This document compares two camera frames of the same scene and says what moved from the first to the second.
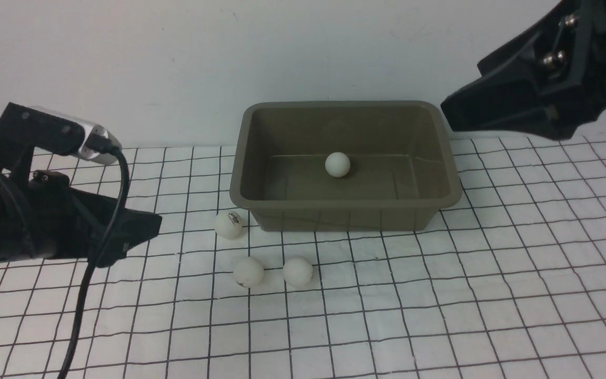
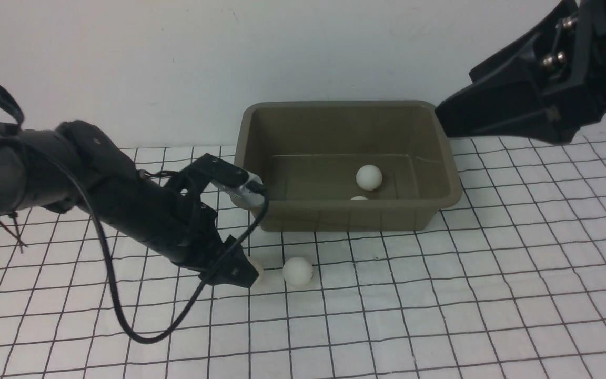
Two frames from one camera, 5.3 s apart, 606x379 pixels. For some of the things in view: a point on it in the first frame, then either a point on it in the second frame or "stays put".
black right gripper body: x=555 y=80 stays put
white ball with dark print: x=298 y=272 stays put
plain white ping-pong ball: x=337 y=165 → x=369 y=177
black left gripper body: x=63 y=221 → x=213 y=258
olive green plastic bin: x=403 y=168 stays put
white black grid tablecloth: x=535 y=275 stays put
